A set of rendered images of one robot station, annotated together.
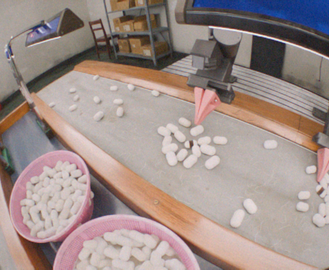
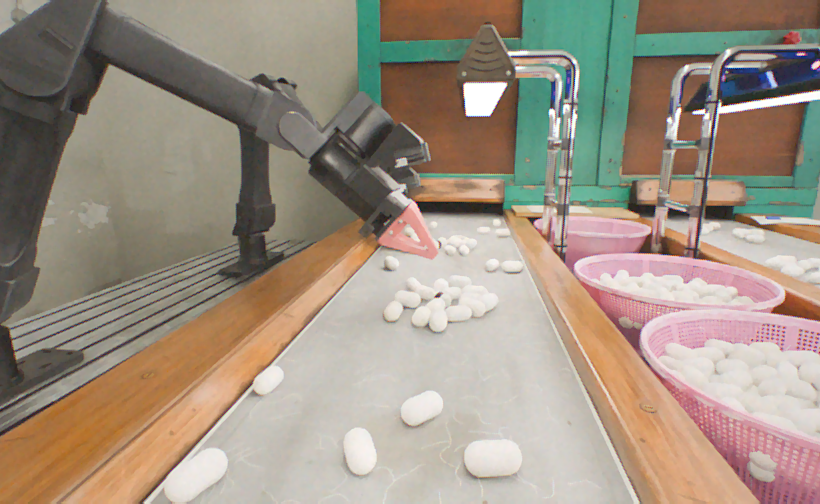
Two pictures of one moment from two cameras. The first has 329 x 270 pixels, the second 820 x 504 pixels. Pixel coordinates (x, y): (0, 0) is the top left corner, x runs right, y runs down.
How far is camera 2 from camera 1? 0.78 m
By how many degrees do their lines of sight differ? 107
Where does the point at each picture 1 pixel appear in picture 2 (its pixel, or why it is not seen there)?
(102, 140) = (555, 397)
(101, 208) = not seen: hidden behind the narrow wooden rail
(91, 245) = not seen: hidden behind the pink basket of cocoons
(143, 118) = (410, 367)
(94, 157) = (611, 345)
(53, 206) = (785, 375)
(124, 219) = (616, 295)
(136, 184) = (566, 297)
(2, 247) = not seen: outside the picture
